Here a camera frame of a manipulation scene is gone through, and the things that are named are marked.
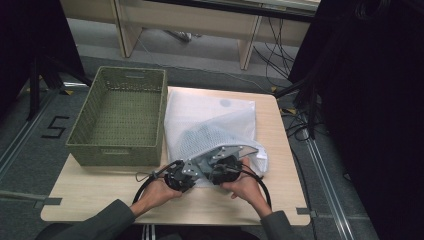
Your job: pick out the person's dark striped pants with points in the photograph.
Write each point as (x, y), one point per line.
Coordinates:
(200, 233)

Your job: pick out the metal floor rail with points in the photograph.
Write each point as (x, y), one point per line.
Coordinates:
(20, 140)
(328, 190)

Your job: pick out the black curtain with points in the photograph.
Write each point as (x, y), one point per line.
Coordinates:
(30, 36)
(370, 100)

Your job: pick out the person's left hand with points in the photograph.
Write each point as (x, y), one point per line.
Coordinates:
(155, 195)

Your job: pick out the white mesh laundry bag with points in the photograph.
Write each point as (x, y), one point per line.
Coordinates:
(196, 116)

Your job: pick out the blue denim garment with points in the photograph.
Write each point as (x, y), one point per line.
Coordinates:
(203, 140)

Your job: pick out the black metal stand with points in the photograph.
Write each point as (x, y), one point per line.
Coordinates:
(311, 110)
(33, 90)

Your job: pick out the light wooden desk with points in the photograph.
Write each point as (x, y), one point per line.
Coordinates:
(186, 18)

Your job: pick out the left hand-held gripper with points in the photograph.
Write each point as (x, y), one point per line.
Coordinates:
(180, 176)

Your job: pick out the grey floor tape strip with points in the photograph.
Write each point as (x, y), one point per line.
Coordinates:
(30, 199)

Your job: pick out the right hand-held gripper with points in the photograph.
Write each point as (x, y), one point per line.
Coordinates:
(226, 166)

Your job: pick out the white thing under desk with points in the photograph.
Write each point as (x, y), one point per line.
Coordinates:
(181, 35)

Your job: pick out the green woven basket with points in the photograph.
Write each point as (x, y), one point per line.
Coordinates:
(126, 120)

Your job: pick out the person's right hand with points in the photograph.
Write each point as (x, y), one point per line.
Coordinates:
(248, 186)

